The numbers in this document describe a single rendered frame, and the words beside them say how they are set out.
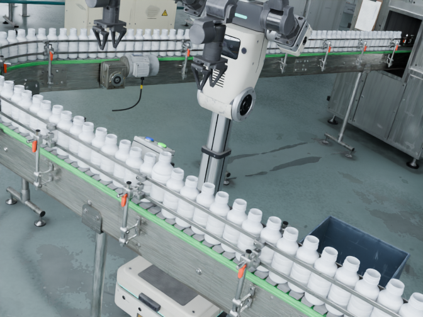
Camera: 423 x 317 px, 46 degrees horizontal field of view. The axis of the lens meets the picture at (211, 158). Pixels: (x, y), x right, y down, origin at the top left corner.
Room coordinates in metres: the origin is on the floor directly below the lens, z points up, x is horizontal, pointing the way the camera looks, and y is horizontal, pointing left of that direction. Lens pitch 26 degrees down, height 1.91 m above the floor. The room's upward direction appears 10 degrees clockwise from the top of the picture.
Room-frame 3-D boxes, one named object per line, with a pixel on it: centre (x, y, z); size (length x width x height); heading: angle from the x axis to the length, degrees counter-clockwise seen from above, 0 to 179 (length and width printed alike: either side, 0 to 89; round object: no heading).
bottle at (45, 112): (1.72, 0.64, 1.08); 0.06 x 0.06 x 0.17
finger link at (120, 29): (1.79, 0.43, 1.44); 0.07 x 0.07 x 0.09; 58
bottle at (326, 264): (1.09, -0.35, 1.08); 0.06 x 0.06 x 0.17
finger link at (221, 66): (1.55, 0.05, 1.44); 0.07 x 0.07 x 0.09; 57
